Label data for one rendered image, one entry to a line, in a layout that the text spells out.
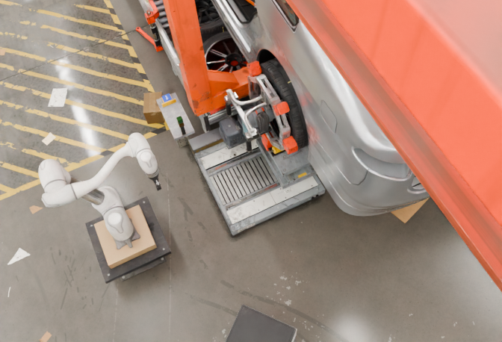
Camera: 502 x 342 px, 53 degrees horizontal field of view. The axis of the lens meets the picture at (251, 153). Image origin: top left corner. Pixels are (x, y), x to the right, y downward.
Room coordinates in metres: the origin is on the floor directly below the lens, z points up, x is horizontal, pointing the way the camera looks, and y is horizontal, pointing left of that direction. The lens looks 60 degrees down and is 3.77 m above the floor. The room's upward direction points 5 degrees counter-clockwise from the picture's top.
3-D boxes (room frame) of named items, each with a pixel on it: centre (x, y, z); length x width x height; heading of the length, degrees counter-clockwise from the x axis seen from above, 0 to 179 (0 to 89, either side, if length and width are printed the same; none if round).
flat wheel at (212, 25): (3.55, 0.34, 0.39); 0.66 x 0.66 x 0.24
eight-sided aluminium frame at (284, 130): (2.05, -0.15, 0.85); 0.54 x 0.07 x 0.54; 21
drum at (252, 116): (2.02, -0.08, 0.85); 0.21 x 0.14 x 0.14; 111
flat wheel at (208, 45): (2.87, 0.08, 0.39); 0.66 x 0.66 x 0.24
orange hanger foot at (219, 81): (2.51, 0.04, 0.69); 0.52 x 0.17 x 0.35; 111
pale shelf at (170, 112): (2.38, 0.59, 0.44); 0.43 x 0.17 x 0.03; 21
